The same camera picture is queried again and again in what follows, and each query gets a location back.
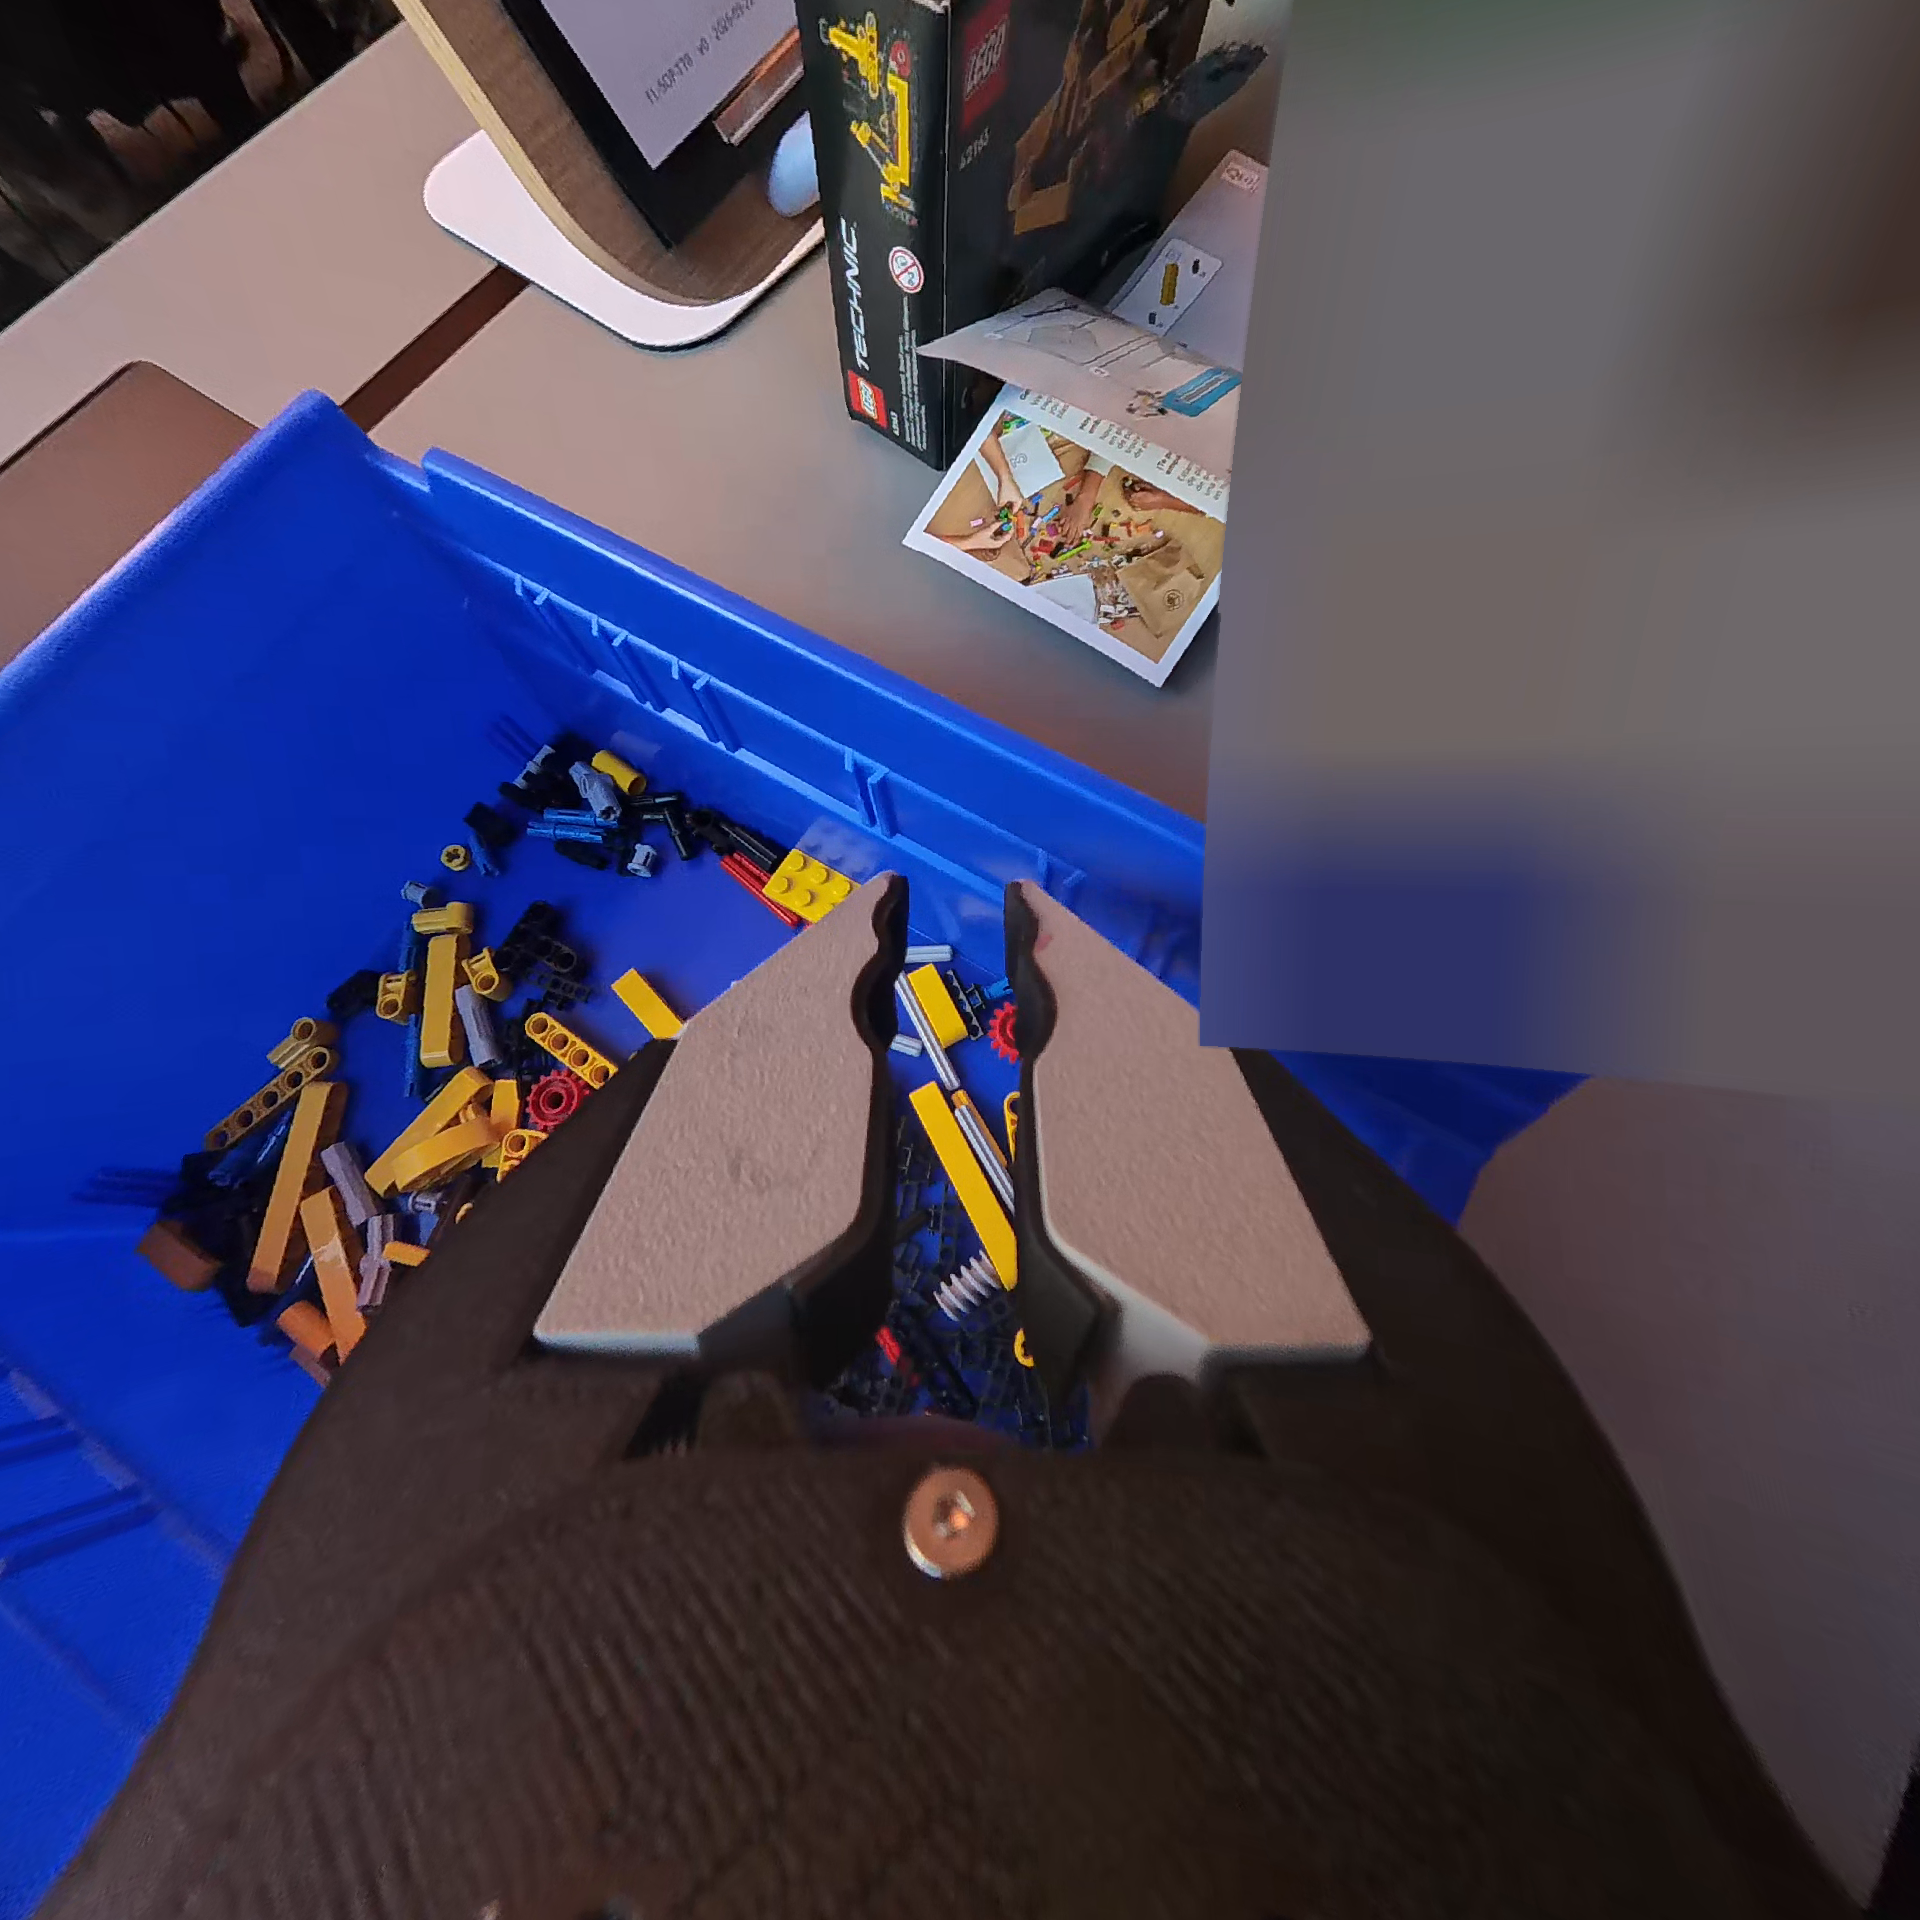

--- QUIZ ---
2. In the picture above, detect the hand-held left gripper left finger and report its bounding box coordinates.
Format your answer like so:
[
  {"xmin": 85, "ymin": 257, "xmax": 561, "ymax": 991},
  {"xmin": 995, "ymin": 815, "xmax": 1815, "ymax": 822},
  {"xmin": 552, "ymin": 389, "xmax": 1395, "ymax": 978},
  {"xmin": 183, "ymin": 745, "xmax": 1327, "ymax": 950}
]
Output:
[{"xmin": 533, "ymin": 873, "xmax": 912, "ymax": 1389}]

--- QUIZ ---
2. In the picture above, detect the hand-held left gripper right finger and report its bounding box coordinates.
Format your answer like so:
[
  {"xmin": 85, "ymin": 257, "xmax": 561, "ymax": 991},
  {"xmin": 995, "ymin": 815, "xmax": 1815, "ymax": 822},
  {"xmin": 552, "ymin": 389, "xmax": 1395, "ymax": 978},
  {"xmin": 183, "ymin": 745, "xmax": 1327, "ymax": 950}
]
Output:
[{"xmin": 1001, "ymin": 879, "xmax": 1374, "ymax": 1403}]

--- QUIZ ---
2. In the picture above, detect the pile of lego pieces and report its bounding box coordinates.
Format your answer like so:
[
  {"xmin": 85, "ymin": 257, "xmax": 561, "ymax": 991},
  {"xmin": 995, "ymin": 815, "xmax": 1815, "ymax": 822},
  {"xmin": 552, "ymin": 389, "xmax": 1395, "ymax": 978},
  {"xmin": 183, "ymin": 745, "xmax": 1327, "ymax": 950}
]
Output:
[{"xmin": 81, "ymin": 726, "xmax": 1099, "ymax": 1454}]

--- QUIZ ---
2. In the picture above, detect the blue plastic bin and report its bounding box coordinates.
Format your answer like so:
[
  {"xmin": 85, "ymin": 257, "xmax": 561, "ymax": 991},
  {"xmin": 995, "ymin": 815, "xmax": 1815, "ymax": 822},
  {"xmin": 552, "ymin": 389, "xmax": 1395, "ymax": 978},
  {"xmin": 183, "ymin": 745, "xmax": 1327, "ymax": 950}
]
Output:
[{"xmin": 0, "ymin": 390, "xmax": 1589, "ymax": 1920}]

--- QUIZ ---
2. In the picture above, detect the lego instruction booklet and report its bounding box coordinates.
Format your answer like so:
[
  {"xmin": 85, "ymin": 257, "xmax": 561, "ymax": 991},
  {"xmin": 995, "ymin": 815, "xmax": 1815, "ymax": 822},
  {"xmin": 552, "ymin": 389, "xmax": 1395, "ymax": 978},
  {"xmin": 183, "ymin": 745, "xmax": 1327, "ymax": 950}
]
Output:
[{"xmin": 903, "ymin": 150, "xmax": 1271, "ymax": 691}]

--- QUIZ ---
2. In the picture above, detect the black lego set box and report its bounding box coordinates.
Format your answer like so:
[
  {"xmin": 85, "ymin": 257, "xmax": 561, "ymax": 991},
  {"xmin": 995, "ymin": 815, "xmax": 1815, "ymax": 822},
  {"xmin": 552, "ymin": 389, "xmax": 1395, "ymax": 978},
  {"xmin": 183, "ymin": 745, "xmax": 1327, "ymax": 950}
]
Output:
[{"xmin": 794, "ymin": 0, "xmax": 1288, "ymax": 475}]

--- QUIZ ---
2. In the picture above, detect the white wood-edged monitor stand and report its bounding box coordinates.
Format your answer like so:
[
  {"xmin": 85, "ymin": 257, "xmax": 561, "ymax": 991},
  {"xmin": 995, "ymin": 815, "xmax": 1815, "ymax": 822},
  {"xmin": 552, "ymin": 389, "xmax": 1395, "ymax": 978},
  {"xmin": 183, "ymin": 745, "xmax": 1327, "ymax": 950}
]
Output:
[{"xmin": 392, "ymin": 0, "xmax": 826, "ymax": 351}]

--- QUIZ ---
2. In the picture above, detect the white paper sheet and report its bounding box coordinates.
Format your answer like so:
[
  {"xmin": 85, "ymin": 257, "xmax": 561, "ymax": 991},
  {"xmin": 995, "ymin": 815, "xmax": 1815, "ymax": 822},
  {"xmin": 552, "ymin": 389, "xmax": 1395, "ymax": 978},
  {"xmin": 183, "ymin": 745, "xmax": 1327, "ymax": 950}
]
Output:
[{"xmin": 539, "ymin": 0, "xmax": 798, "ymax": 172}]

